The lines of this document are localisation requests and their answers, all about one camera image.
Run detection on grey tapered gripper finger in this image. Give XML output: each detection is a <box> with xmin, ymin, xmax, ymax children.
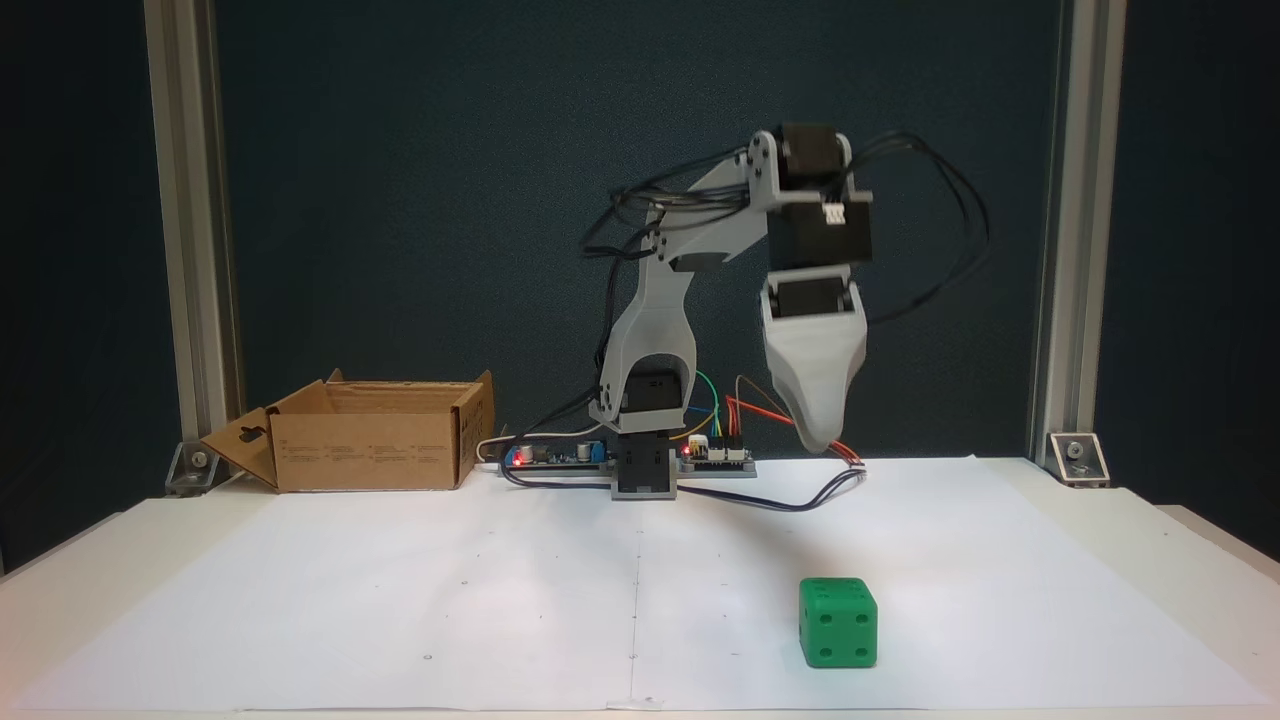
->
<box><xmin>763</xmin><ymin>342</ymin><xmax>870</xmax><ymax>455</ymax></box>

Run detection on black wrist motor cable loop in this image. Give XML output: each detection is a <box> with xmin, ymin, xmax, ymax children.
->
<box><xmin>580</xmin><ymin>150</ymin><xmax>753</xmax><ymax>263</ymax></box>

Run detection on green yellow blue jumper wires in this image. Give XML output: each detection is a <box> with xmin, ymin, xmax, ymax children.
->
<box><xmin>668</xmin><ymin>370</ymin><xmax>726</xmax><ymax>446</ymax></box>

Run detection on thin white cable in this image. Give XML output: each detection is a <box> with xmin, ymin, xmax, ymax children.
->
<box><xmin>474</xmin><ymin>424</ymin><xmax>601</xmax><ymax>466</ymax></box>

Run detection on open cardboard box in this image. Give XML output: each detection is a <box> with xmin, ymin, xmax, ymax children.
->
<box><xmin>200</xmin><ymin>368</ymin><xmax>497</xmax><ymax>493</ymax></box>

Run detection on green die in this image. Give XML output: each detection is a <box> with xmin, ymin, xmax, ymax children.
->
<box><xmin>798</xmin><ymin>576</ymin><xmax>880</xmax><ymax>670</ymax></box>

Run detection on black lead cable white connector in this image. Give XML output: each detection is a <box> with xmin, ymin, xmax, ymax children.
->
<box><xmin>500</xmin><ymin>462</ymin><xmax>869</xmax><ymax>514</ymax></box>

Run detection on black gripper motor cable loop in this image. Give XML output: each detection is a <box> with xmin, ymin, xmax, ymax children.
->
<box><xmin>848</xmin><ymin>130</ymin><xmax>993</xmax><ymax>327</ymax></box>

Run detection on blue motor controller board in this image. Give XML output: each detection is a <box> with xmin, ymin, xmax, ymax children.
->
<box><xmin>680</xmin><ymin>435</ymin><xmax>758</xmax><ymax>479</ymax></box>

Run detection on aluminium frame post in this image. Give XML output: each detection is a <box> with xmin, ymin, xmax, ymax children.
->
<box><xmin>1028</xmin><ymin>0</ymin><xmax>1129</xmax><ymax>466</ymax></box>
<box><xmin>143</xmin><ymin>0</ymin><xmax>244</xmax><ymax>471</ymax></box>

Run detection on metal corner bracket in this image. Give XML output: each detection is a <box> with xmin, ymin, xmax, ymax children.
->
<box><xmin>1046</xmin><ymin>431</ymin><xmax>1111</xmax><ymax>490</ymax></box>
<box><xmin>163</xmin><ymin>438</ymin><xmax>249</xmax><ymax>498</ymax></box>

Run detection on blue power converter board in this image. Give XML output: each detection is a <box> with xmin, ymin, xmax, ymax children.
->
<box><xmin>500</xmin><ymin>440</ymin><xmax>613</xmax><ymax>473</ymax></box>

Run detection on orange and red wire bundle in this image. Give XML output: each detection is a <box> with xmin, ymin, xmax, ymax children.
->
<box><xmin>726</xmin><ymin>374</ymin><xmax>867</xmax><ymax>469</ymax></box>

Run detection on large white paper sheet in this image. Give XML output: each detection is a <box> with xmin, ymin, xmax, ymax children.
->
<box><xmin>10</xmin><ymin>455</ymin><xmax>1271</xmax><ymax>713</ymax></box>

